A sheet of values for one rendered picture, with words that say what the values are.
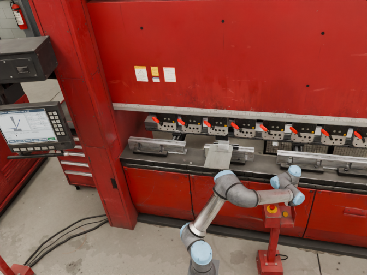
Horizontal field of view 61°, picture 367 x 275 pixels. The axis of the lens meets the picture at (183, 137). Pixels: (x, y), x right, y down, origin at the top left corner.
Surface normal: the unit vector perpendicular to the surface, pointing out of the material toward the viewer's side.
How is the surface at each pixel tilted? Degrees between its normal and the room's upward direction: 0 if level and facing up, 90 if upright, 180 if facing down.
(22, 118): 90
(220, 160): 0
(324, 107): 90
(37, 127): 90
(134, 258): 0
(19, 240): 0
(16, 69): 90
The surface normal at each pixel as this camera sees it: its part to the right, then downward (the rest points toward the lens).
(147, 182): -0.24, 0.61
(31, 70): 0.00, 0.61
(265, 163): -0.08, -0.80
